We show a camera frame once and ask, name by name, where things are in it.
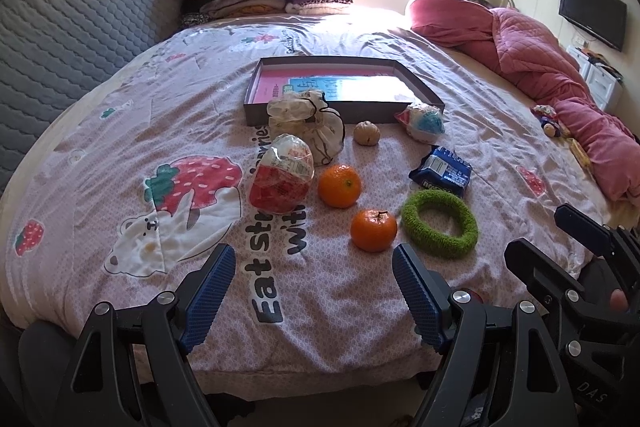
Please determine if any green fuzzy ring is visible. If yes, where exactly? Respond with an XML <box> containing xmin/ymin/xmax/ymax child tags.
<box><xmin>399</xmin><ymin>187</ymin><xmax>480</xmax><ymax>260</ymax></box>

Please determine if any orange mandarin with stem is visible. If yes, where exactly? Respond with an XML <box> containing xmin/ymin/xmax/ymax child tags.
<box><xmin>350</xmin><ymin>209</ymin><xmax>398</xmax><ymax>254</ymax></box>

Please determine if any blue snack packet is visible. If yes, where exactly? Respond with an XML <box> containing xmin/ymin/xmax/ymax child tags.
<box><xmin>409</xmin><ymin>146</ymin><xmax>473</xmax><ymax>198</ymax></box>

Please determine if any blue surprise egg toy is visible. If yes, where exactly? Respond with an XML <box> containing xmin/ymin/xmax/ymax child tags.
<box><xmin>395</xmin><ymin>102</ymin><xmax>445</xmax><ymax>144</ymax></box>

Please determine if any orange mandarin without stem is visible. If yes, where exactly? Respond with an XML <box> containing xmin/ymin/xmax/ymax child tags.
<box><xmin>318</xmin><ymin>165</ymin><xmax>361</xmax><ymax>209</ymax></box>

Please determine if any red surprise egg toy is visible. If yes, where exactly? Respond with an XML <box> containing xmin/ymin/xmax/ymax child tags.
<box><xmin>248</xmin><ymin>133</ymin><xmax>314</xmax><ymax>215</ymax></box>

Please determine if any walnut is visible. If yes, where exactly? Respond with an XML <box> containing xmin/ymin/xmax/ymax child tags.
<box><xmin>352</xmin><ymin>120</ymin><xmax>381</xmax><ymax>146</ymax></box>

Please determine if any cream drawstring mesh pouch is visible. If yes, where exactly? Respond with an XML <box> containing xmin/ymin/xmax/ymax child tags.
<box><xmin>267</xmin><ymin>89</ymin><xmax>345</xmax><ymax>166</ymax></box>

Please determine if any right hand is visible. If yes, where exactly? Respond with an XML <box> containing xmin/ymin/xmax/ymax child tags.
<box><xmin>610</xmin><ymin>289</ymin><xmax>628</xmax><ymax>312</ymax></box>

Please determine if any pink quilted blanket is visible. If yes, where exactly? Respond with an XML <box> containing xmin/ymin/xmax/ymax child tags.
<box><xmin>408</xmin><ymin>0</ymin><xmax>640</xmax><ymax>206</ymax></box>

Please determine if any small colourful doll toy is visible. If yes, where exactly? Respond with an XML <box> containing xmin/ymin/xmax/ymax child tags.
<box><xmin>530</xmin><ymin>104</ymin><xmax>572</xmax><ymax>139</ymax></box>

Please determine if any white drawer cabinet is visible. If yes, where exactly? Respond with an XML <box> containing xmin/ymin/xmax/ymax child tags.
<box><xmin>566</xmin><ymin>46</ymin><xmax>623</xmax><ymax>114</ymax></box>

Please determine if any black flat television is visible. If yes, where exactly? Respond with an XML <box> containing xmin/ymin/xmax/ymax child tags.
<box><xmin>559</xmin><ymin>0</ymin><xmax>627</xmax><ymax>52</ymax></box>

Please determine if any pink strawberry bear bedsheet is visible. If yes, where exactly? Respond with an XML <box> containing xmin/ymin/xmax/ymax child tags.
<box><xmin>1</xmin><ymin>16</ymin><xmax>614</xmax><ymax>400</ymax></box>

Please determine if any grey cardboard box tray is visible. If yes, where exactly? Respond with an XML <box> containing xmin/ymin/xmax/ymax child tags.
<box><xmin>244</xmin><ymin>55</ymin><xmax>445</xmax><ymax>127</ymax></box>

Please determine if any grey quilted headboard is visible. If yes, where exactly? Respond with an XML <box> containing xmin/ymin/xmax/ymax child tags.
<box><xmin>1</xmin><ymin>0</ymin><xmax>181</xmax><ymax>184</ymax></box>

